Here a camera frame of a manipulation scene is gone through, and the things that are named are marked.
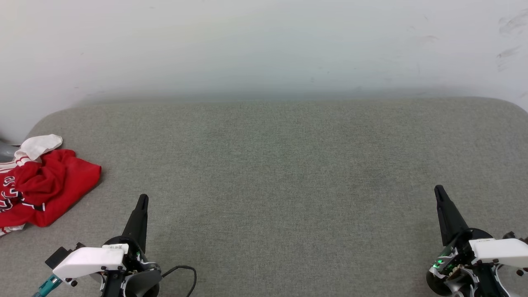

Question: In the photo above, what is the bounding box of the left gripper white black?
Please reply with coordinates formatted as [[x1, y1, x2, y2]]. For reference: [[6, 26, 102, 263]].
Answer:
[[53, 194, 162, 297]]

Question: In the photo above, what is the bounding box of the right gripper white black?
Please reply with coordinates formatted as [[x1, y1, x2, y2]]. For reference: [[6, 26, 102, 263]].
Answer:
[[426, 185, 528, 297]]

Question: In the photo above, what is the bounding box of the red shirt with white sleeves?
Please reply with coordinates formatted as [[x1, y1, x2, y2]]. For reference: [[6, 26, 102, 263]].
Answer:
[[0, 134, 102, 237]]

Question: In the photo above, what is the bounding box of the thin black cable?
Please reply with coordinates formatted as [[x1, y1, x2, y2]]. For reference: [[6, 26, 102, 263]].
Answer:
[[160, 265, 198, 297]]

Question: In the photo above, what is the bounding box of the teal cable connector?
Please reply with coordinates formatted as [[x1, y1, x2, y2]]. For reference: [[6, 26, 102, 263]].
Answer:
[[32, 274, 63, 297]]

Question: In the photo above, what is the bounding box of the grey metal frame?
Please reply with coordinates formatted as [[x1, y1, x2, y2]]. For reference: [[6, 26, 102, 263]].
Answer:
[[0, 139, 21, 164]]

